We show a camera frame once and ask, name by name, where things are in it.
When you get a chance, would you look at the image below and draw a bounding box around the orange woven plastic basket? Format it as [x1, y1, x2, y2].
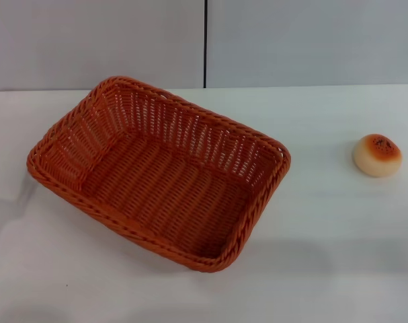
[26, 75, 292, 273]

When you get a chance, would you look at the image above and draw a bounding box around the round toasted bread bun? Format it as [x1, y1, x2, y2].
[353, 133, 403, 178]

